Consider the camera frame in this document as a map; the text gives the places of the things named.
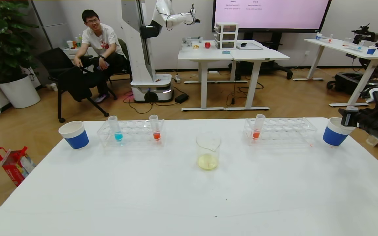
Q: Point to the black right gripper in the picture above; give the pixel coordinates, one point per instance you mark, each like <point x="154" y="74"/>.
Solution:
<point x="348" y="118"/>

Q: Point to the red pigment test tube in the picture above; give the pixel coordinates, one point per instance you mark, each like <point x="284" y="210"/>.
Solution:
<point x="256" y="134"/>
<point x="156" y="135"/>

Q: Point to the clear test tube rack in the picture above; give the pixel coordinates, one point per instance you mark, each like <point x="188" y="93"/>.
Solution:
<point x="136" y="133"/>
<point x="279" y="131"/>

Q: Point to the small clear tube rack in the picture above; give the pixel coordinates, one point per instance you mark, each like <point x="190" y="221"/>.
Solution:
<point x="353" y="46"/>
<point x="323" y="38"/>

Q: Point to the glass beaker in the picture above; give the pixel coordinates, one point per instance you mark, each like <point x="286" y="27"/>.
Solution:
<point x="208" y="161"/>

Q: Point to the blue pigment test tube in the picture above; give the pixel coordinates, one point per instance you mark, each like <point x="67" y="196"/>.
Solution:
<point x="118" y="136"/>

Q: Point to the blue paper cup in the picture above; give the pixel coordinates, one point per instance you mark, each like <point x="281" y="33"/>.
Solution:
<point x="76" y="138"/>
<point x="333" y="137"/>

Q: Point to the black mobile robot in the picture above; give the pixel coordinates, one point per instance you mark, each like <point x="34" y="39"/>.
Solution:
<point x="353" y="84"/>

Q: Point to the long white desk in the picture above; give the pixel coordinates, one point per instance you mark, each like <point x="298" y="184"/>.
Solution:
<point x="340" y="46"/>

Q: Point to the small blue cup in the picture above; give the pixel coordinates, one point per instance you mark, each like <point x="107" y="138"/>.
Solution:
<point x="371" y="50"/>

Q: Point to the black screen stand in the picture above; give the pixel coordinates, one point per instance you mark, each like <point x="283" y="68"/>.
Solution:
<point x="271" y="67"/>

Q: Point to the white standing desk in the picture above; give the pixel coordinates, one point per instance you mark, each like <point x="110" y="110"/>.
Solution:
<point x="258" y="55"/>
<point x="202" y="54"/>

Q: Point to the grey flat pad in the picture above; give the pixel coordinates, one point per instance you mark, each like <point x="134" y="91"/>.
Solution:
<point x="253" y="47"/>

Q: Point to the large display screen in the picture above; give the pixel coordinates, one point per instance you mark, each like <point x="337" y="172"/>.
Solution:
<point x="274" y="19"/>

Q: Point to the white drawer unit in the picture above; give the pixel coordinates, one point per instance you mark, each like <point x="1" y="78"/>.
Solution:
<point x="226" y="36"/>

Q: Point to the red apple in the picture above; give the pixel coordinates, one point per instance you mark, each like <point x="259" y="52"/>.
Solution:
<point x="207" y="45"/>

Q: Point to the black power adapter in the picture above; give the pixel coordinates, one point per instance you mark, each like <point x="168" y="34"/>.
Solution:
<point x="181" y="98"/>

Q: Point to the clear plastic box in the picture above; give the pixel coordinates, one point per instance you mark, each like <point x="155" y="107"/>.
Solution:
<point x="192" y="40"/>

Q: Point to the white power strip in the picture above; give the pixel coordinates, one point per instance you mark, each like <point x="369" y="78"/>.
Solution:
<point x="177" y="78"/>

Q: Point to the white tall mobile robot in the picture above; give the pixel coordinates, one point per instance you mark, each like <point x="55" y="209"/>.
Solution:
<point x="139" y="48"/>

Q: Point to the dark padded chair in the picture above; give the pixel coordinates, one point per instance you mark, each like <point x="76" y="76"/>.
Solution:
<point x="125" y="52"/>

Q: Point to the seated man white shirt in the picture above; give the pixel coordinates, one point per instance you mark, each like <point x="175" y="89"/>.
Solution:
<point x="103" y="37"/>

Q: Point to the black office chair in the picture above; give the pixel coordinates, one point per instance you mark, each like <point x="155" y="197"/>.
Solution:
<point x="74" y="82"/>

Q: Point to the green bottle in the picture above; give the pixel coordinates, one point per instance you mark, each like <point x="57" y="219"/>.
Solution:
<point x="80" y="40"/>

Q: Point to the white side cabinet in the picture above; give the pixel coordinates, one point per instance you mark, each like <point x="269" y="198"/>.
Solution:
<point x="74" y="51"/>

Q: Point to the small white cup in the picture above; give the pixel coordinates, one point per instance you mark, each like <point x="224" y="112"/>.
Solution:
<point x="52" y="87"/>

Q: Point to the grey metal cabinet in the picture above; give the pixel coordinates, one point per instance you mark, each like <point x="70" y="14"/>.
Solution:
<point x="57" y="25"/>

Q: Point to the white plant pot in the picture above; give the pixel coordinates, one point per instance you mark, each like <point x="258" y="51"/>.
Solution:
<point x="20" y="92"/>

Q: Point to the red shopping bag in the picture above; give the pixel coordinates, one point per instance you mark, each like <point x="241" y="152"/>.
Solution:
<point x="13" y="168"/>

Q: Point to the green potted plant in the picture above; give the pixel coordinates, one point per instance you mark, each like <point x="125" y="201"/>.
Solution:
<point x="2" y="38"/>

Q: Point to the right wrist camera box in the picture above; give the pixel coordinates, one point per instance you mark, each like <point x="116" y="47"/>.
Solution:
<point x="371" y="92"/>

